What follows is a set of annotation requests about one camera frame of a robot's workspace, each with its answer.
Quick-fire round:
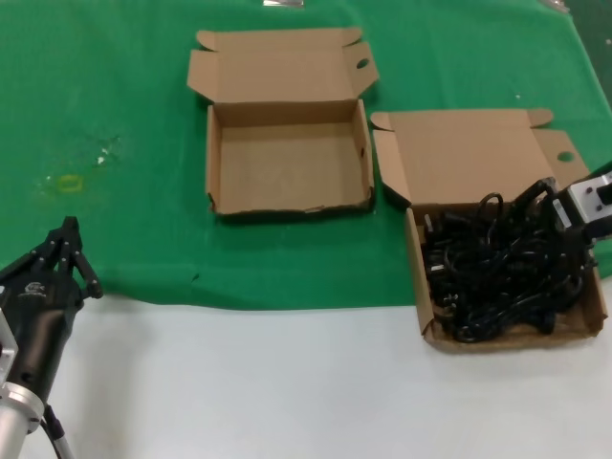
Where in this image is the cardboard box with torn edge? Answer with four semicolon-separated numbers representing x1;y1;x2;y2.
186;26;382;222

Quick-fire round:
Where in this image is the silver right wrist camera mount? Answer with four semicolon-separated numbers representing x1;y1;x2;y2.
549;164;612;233

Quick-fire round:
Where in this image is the pile of black power cables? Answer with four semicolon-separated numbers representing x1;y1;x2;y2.
423;190;599;343

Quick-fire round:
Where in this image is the cardboard box with cable pile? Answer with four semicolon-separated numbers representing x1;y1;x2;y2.
370;108;609;356

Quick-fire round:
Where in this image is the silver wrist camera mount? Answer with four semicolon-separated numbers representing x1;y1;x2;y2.
0;305;21;384
549;164;612;233

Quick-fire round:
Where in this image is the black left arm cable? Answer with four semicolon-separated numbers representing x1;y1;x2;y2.
41;404;76;459

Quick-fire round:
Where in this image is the green table cloth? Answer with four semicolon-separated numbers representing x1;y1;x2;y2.
0;0;612;313

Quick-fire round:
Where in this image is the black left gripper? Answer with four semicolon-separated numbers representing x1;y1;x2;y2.
0;216;105;403

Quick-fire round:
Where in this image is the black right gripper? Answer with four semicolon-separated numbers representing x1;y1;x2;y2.
513;177;601;272

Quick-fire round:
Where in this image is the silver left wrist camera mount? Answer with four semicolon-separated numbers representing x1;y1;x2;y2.
0;305;21;384

